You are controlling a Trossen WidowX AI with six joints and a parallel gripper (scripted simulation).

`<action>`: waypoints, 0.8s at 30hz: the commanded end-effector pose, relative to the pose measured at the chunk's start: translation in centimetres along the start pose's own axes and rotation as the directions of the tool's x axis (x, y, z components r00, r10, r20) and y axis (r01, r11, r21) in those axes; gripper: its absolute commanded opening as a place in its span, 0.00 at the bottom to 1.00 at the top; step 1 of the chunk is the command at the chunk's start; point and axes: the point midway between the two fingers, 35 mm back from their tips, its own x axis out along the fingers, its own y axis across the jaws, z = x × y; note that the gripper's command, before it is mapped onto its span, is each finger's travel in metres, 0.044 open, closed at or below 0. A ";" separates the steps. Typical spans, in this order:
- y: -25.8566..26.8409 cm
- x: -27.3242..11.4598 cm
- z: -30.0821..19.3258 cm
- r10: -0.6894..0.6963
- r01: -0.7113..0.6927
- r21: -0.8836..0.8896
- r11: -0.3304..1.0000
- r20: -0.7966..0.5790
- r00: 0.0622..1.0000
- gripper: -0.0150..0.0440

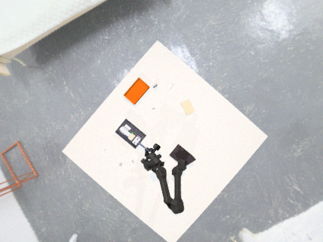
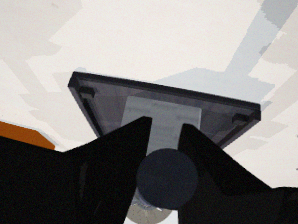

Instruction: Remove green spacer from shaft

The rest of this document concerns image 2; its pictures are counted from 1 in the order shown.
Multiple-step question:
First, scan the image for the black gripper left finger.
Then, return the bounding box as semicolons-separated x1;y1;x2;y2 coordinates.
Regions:
0;116;153;224

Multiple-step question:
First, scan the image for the orange open-top tray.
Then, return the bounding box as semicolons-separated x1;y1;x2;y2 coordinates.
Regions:
0;121;56;151

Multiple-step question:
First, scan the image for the dark grey cylinder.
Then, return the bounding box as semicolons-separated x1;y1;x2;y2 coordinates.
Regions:
136;149;198;209

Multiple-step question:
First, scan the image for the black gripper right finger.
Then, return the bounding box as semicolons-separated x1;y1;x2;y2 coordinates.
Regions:
177;123;298;224

